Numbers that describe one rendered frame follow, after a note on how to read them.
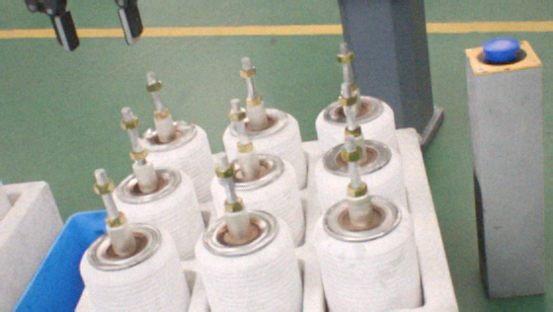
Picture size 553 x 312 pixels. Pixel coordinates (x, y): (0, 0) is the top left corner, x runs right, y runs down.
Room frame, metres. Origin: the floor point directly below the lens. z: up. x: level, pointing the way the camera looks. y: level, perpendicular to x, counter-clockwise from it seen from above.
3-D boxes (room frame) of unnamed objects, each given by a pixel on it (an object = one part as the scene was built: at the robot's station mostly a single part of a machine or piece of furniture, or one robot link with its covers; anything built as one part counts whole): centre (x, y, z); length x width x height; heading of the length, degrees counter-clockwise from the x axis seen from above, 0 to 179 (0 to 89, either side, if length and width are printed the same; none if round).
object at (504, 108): (0.76, -0.26, 0.16); 0.07 x 0.07 x 0.31; 82
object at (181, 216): (0.75, 0.15, 0.16); 0.10 x 0.10 x 0.18
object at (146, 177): (0.75, 0.15, 0.26); 0.02 x 0.02 x 0.03
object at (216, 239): (0.61, 0.05, 0.25); 0.08 x 0.08 x 0.01
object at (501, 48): (0.76, -0.26, 0.32); 0.04 x 0.04 x 0.02
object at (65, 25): (0.75, 0.19, 0.44); 0.02 x 0.01 x 0.04; 163
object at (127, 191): (0.75, 0.15, 0.25); 0.08 x 0.08 x 0.01
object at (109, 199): (0.63, 0.17, 0.30); 0.01 x 0.01 x 0.08; 7
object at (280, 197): (0.73, 0.04, 0.16); 0.10 x 0.10 x 0.18
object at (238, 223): (0.61, 0.05, 0.26); 0.02 x 0.02 x 0.03
